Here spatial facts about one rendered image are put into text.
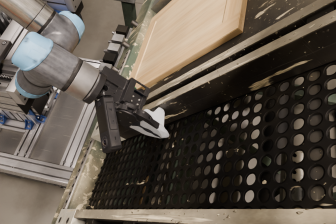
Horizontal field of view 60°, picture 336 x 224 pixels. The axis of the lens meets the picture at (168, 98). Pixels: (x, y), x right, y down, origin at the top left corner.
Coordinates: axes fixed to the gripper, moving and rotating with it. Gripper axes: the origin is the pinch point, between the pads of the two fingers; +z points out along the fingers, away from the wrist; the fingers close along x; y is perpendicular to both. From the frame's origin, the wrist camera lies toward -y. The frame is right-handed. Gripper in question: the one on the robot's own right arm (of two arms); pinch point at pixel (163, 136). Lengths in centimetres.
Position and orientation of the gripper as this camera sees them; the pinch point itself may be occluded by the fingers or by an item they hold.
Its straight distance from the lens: 68.9
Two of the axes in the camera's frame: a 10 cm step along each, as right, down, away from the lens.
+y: 2.5, -8.2, 5.1
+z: 7.7, 4.9, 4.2
